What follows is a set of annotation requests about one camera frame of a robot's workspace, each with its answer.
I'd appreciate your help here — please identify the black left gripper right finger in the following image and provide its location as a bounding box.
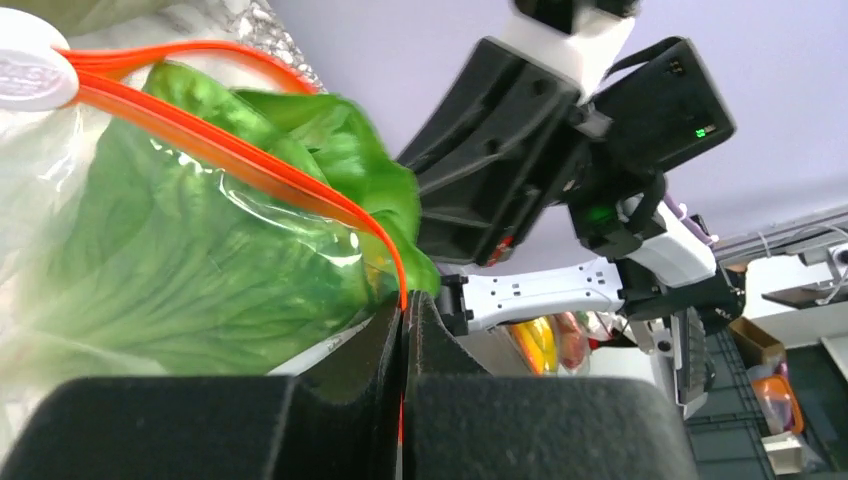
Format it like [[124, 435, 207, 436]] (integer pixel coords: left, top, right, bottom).
[[402, 292, 696, 479]]

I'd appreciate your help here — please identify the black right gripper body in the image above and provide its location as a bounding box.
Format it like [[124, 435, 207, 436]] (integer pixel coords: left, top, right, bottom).
[[563, 36, 736, 259]]

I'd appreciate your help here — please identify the clear zip bag orange zipper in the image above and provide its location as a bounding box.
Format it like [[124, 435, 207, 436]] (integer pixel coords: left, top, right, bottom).
[[1, 1, 433, 450]]

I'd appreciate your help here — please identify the green toy lettuce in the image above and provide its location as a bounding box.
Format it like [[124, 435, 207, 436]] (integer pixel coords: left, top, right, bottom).
[[1, 63, 440, 383]]

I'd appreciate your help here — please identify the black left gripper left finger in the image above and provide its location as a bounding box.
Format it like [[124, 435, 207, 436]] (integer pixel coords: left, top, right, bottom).
[[1, 301, 403, 479]]

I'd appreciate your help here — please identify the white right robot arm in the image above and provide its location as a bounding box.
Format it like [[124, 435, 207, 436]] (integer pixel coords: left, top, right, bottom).
[[399, 37, 735, 335]]

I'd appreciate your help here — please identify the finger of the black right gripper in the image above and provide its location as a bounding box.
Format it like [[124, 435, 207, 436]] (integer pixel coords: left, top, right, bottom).
[[397, 37, 581, 265]]

